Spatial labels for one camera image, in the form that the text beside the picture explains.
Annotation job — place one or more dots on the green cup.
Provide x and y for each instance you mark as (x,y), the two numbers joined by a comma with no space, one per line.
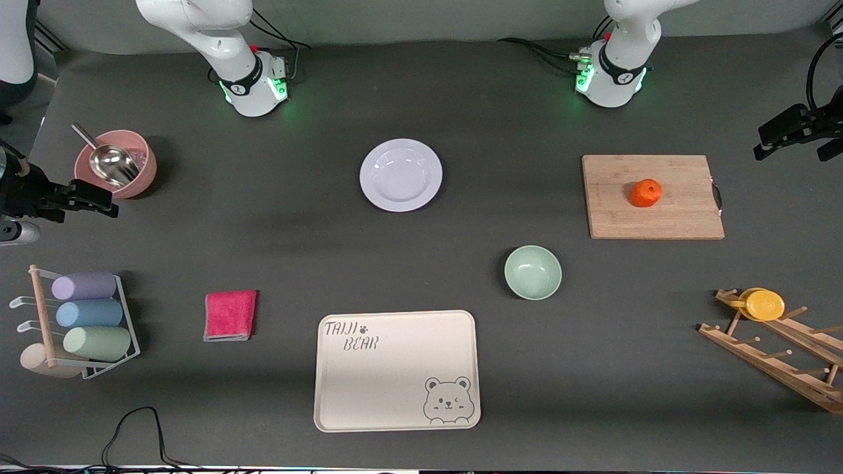
(97,343)

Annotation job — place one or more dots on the wooden cutting board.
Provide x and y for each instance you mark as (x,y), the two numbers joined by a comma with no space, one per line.
(619,210)

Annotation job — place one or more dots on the blue cup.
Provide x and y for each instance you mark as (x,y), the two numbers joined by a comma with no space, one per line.
(89,313)

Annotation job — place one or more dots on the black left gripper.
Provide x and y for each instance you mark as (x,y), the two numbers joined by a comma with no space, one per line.
(811,122)

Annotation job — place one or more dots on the cream bear print tray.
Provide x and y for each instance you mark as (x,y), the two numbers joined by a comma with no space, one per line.
(382,382)

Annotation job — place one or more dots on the white round plate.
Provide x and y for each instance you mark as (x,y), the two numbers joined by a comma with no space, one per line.
(400,175)

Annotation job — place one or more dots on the purple cup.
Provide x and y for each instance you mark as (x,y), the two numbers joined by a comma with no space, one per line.
(84,286)

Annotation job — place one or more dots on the metal scoop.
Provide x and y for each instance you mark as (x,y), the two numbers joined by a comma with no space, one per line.
(112,164)

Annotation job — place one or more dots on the pink bowl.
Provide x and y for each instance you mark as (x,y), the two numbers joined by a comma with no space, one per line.
(145,174)

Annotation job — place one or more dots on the beige cup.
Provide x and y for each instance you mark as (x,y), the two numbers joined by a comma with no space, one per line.
(33,362)

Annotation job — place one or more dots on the yellow cup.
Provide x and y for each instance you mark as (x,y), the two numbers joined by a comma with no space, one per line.
(764,305)

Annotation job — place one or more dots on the pale green bowl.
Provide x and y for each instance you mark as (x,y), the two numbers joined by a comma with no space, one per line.
(533,272)

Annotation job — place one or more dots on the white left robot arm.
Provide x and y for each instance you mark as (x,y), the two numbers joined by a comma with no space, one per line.
(622,72)

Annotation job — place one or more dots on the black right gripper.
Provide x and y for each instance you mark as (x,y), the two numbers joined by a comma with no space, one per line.
(20,195)

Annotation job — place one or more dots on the pink folded cloth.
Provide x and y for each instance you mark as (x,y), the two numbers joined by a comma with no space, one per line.
(230,316)

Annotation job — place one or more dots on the orange fruit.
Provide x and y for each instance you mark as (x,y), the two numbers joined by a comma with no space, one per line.
(645,193)

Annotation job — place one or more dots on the wooden peg drying rack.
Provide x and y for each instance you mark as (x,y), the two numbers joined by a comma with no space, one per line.
(770,362)

